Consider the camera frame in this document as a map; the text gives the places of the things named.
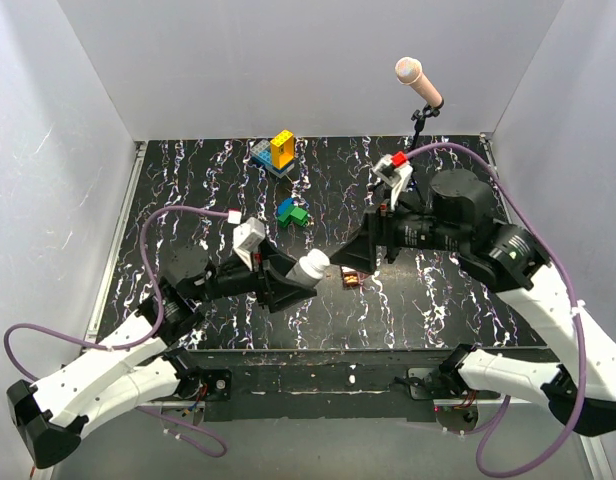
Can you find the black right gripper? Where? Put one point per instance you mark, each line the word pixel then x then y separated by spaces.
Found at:
pixel 358 251

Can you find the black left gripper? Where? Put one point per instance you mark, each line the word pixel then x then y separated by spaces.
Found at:
pixel 274 294

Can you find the red weekly pill organizer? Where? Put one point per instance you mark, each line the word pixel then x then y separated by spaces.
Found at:
pixel 351 278

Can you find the white vitamin pill bottle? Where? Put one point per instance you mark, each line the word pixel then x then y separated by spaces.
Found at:
pixel 309 270

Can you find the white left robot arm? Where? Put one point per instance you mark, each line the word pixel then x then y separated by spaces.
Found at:
pixel 141 360

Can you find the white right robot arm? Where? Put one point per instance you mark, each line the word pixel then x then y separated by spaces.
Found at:
pixel 510 262

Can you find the green blue toy brick cluster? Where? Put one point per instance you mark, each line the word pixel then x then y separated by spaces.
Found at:
pixel 289 213

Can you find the yellow blue toy brick stack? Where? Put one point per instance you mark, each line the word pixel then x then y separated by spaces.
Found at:
pixel 276 156

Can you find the black microphone stand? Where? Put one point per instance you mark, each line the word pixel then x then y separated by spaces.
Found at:
pixel 419 117

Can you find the pink microphone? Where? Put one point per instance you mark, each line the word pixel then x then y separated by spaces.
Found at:
pixel 409 72

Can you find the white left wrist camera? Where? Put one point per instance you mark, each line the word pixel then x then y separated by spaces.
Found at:
pixel 246 238

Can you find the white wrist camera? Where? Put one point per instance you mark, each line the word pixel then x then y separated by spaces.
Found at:
pixel 395 171
pixel 246 238

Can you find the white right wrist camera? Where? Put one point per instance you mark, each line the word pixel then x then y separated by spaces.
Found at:
pixel 395 171

